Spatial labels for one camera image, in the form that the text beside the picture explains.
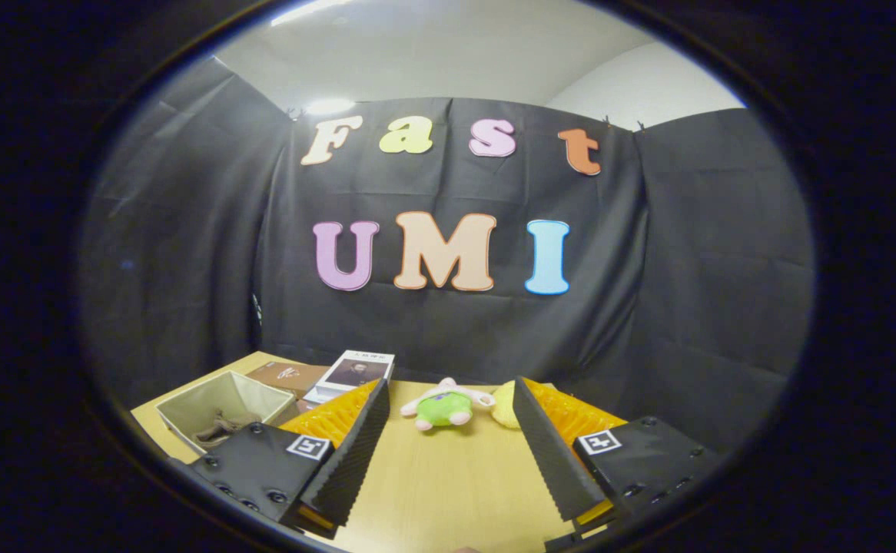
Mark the brown moccasin shoe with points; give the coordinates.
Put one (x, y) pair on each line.
(242, 420)
(210, 438)

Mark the grey fabric storage box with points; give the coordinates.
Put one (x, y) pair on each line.
(187, 407)

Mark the yellow fluffy plush ball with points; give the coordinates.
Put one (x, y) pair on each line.
(506, 407)

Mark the green and pink plush toy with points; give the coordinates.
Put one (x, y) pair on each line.
(444, 407)

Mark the black backdrop cloth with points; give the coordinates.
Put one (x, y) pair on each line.
(648, 307)

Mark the white book with dark photo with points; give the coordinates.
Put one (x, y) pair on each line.
(356, 371)

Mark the brown book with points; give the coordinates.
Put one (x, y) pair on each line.
(288, 376)

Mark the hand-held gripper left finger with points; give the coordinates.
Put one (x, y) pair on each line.
(356, 453)

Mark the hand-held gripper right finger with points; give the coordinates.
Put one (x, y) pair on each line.
(548, 453)

